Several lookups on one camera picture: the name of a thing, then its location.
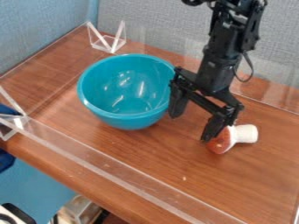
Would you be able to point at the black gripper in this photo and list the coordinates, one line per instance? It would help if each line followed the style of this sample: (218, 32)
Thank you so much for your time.
(208, 88)

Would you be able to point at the orange and white toy mushroom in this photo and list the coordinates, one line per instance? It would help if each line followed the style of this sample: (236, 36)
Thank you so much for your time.
(238, 134)

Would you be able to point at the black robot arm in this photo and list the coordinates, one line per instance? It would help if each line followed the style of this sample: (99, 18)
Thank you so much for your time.
(234, 34)

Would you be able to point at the blue plastic bowl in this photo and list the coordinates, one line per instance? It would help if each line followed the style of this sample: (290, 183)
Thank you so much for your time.
(125, 89)

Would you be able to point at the clear acrylic front barrier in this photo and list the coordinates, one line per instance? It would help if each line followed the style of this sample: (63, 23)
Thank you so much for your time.
(130, 193)

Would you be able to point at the blue cloth object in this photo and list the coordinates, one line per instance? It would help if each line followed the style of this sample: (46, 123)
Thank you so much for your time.
(7, 159)

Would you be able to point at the black and white object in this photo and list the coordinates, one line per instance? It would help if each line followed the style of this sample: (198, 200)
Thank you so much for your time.
(13, 215)

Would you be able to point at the clear acrylic corner bracket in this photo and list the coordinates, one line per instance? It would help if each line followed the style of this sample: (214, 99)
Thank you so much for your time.
(107, 43)

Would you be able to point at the grey metal table frame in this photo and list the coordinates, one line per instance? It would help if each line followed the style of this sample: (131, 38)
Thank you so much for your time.
(78, 211)

